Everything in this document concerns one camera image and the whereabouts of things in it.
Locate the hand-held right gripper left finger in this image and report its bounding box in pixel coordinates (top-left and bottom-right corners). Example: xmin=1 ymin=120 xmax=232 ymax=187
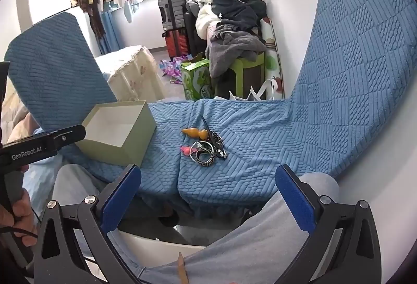
xmin=33 ymin=164 xmax=144 ymax=284

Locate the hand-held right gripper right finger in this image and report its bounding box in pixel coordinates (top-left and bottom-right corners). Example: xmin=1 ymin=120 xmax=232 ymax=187
xmin=275 ymin=164 xmax=382 ymax=284

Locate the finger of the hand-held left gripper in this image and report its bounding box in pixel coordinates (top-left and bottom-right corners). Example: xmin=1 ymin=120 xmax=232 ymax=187
xmin=49 ymin=124 xmax=87 ymax=150

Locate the pale green cardboard box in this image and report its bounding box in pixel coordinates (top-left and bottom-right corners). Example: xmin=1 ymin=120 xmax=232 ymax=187
xmin=74 ymin=100 xmax=157 ymax=167

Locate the orange gourd pendant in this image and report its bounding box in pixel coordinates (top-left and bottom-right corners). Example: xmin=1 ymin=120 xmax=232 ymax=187
xmin=182 ymin=128 xmax=209 ymax=140

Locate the black rhinestone hair clip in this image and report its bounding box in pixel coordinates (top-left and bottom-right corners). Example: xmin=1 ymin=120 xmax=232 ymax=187
xmin=200 ymin=115 xmax=229 ymax=160

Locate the person's left hand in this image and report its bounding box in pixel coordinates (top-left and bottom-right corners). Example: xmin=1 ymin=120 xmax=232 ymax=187
xmin=0 ymin=165 xmax=40 ymax=230

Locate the light blue cloth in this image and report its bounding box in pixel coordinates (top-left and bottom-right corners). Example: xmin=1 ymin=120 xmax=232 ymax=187
xmin=21 ymin=154 xmax=66 ymax=206

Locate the cream blanket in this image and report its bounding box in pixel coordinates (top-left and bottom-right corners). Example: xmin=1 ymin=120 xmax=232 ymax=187
xmin=0 ymin=76 xmax=43 ymax=144

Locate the person's left leg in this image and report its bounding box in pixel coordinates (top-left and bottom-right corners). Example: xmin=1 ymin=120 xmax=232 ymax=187
xmin=52 ymin=163 xmax=183 ymax=232

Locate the silver patterned bangle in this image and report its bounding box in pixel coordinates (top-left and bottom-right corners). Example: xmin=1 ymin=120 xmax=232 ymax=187
xmin=191 ymin=150 xmax=217 ymax=168

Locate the bed with cream cover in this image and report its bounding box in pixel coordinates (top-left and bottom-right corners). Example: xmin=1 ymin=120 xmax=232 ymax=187
xmin=94 ymin=46 xmax=167 ymax=101

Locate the wooden pencil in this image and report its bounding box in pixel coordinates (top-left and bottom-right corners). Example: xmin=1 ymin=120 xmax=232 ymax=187
xmin=177 ymin=251 xmax=190 ymax=284

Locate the thin silver bangle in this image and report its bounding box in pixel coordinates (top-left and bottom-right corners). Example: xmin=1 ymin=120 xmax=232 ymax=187
xmin=191 ymin=140 xmax=216 ymax=155

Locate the blue curtain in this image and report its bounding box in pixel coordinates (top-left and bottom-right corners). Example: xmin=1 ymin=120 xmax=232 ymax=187
xmin=99 ymin=1 xmax=124 ymax=55

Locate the white tote bag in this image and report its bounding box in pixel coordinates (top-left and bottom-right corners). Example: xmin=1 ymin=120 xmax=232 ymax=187
xmin=228 ymin=78 xmax=279 ymax=101

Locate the colourful wrapping paper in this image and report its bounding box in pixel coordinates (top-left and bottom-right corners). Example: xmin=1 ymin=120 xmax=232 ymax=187
xmin=158 ymin=55 xmax=193 ymax=84

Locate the green printed carton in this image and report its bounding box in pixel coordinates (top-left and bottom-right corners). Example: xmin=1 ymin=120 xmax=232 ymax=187
xmin=180 ymin=58 xmax=214 ymax=101

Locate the red suitcase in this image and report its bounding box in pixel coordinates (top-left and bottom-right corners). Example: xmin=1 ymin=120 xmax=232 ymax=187
xmin=162 ymin=29 xmax=191 ymax=58

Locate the green plastic stool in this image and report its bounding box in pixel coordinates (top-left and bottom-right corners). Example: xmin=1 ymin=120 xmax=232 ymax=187
xmin=213 ymin=53 xmax=266 ymax=99

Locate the rolled apple print mat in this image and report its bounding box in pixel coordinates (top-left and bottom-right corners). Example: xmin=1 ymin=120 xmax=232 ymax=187
xmin=261 ymin=17 xmax=285 ymax=99

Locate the black suitcase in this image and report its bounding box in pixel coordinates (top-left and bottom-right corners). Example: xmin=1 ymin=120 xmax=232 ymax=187
xmin=183 ymin=10 xmax=209 ymax=57

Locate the pile of clothes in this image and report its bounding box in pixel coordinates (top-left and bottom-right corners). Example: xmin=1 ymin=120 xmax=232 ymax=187
xmin=186 ymin=0 xmax=271 ymax=78

